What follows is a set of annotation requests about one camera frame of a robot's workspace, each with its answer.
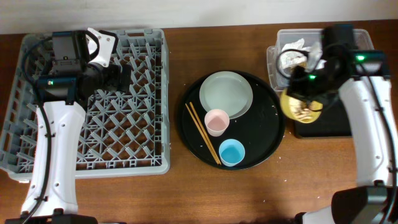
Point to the food scraps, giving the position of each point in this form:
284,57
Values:
302,111

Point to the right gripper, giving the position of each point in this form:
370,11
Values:
293,88

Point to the yellow bowl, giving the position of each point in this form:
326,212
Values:
286,105

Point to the grey plate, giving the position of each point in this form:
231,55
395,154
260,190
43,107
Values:
227,91

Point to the wooden chopstick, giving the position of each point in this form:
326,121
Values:
206,140
199,121

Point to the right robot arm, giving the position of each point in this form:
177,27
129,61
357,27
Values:
362,81

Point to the grey dishwasher rack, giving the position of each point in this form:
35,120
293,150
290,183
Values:
124,134

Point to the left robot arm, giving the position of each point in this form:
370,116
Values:
81,66

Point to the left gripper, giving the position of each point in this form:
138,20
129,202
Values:
114,71

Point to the round black tray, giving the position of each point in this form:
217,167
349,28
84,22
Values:
260,129

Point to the clear plastic bin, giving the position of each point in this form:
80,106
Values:
341,42

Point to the pink cup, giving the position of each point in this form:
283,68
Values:
216,122

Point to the blue cup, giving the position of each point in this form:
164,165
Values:
231,152

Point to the black rectangular tray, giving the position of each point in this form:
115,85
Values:
332,123

